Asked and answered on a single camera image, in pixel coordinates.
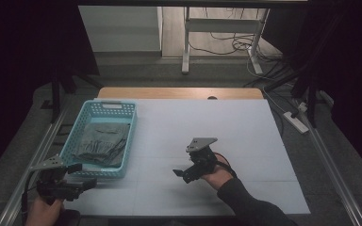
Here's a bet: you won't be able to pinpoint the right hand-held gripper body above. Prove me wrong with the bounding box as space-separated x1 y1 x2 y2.
182 137 219 185

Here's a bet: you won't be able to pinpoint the grey-green pants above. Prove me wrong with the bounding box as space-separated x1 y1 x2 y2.
73 121 131 169

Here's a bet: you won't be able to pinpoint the white metal desk frame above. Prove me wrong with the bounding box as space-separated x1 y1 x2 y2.
181 7 271 75

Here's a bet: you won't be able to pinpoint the white table mat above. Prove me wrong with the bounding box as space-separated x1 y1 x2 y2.
60 98 311 218

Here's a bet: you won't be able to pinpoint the wooden table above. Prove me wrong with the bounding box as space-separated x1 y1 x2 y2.
97 87 265 101

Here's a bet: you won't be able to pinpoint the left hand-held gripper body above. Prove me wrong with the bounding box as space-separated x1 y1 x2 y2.
29 155 83 205

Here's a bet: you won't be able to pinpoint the aluminium rail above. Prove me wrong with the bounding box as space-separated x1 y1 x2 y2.
0 103 72 226
291 100 362 226

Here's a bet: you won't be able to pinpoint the black metal stand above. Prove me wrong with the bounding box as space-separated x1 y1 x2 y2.
41 70 103 124
263 15 333 128

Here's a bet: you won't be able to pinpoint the light blue plastic basket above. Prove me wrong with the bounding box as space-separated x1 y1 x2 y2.
58 99 139 179

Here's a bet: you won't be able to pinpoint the black curtain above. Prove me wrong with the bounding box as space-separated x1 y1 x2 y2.
0 0 100 183
262 0 362 183

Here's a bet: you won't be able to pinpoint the person's left hand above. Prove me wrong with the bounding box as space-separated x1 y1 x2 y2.
25 197 64 226

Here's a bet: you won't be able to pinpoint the white power strip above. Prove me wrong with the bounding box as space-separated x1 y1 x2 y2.
283 111 309 135

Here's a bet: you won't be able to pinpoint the person's right hand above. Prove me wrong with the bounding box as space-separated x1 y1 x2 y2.
201 154 235 191

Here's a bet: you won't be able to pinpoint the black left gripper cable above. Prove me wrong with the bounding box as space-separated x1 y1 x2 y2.
21 170 41 218

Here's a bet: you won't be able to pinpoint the tangle of black floor cables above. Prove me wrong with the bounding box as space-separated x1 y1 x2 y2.
188 31 286 65

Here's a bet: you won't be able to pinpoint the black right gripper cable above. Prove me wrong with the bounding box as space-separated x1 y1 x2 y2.
213 152 239 179

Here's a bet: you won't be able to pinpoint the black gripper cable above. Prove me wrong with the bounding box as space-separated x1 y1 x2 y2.
213 152 239 179
21 170 41 218

